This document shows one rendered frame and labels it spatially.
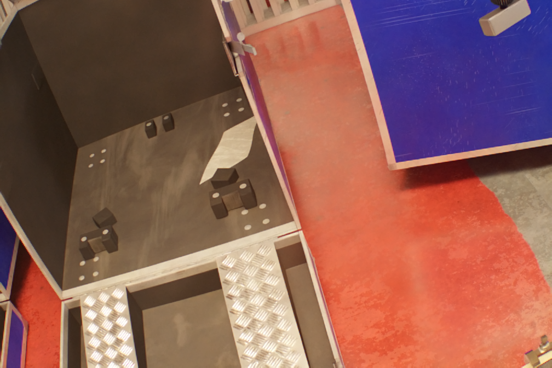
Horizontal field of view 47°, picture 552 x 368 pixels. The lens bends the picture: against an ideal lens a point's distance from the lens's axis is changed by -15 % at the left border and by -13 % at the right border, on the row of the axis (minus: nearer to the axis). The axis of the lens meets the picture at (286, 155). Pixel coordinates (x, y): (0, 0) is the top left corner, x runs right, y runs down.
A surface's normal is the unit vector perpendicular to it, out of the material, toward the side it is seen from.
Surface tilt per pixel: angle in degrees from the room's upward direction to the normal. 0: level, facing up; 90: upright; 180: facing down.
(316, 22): 0
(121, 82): 90
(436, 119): 90
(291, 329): 12
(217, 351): 2
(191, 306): 2
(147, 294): 91
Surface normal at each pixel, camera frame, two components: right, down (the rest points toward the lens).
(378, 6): -0.15, 0.61
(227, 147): -0.29, -0.79
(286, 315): -0.25, -0.66
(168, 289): 0.16, 0.55
